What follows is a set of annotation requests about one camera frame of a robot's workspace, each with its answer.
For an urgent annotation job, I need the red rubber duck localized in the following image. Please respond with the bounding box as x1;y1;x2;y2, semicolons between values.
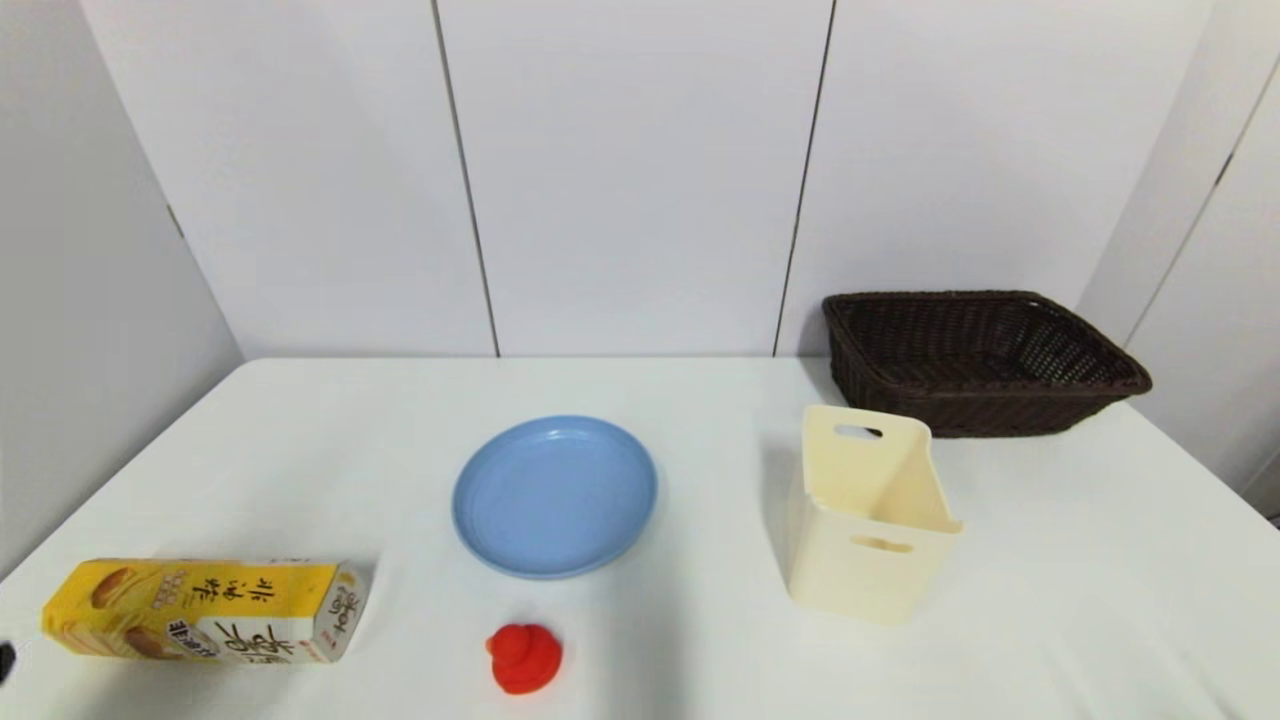
486;623;564;696

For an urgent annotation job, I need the blue round plate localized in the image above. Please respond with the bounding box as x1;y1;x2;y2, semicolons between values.
451;415;659;580

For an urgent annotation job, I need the cream plastic storage bin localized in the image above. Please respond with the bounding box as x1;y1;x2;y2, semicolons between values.
785;404;964;627

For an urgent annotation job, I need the dark brown wicker basket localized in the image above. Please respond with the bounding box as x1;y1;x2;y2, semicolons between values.
822;290;1153;439

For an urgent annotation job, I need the yellow snack box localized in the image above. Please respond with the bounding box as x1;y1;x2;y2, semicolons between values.
41;558;369;665

